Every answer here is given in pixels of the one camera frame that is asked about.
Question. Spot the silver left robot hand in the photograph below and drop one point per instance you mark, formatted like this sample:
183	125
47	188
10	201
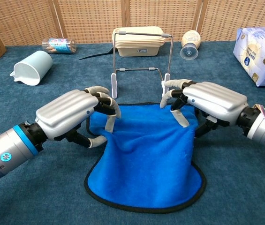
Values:
64	110

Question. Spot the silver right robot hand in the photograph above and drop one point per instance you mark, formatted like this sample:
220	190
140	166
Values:
214	100

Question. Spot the blue microfibre towel black trim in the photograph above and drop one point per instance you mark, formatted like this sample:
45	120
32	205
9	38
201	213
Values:
146	159

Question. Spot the pale blue plastic mug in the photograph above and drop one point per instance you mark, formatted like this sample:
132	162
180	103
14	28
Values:
36	65

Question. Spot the thin black strip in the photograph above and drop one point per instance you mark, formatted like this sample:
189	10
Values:
94	55

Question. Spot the pale purple tissue pack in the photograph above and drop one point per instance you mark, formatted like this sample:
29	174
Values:
259	56

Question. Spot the clear snack jar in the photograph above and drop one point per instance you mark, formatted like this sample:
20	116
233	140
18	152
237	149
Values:
59	45

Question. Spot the cream squeeze bottle clear cap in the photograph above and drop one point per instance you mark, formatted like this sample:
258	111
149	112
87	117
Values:
191	38

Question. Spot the cream plastic lunch box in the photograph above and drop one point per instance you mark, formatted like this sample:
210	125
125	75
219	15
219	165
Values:
134	50

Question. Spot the woven bamboo folding screen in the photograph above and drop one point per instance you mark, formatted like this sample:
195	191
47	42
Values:
87	18

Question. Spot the teal table cloth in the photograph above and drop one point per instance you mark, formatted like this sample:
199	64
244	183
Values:
29	199

